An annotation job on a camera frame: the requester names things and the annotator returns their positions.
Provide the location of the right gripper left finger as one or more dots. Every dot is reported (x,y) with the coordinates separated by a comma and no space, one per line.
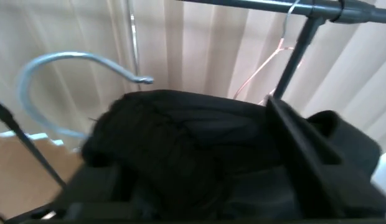
(93,186)

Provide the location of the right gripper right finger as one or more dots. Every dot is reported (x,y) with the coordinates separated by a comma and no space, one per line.
(320,186)

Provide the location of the pink clothes hanger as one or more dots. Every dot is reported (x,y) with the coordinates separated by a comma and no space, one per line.
(28,74)
(258,70)

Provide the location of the black clothes rack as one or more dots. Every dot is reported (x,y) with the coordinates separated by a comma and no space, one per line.
(297,59)

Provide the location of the black shorts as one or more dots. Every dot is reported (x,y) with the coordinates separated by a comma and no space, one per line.
(180,146)

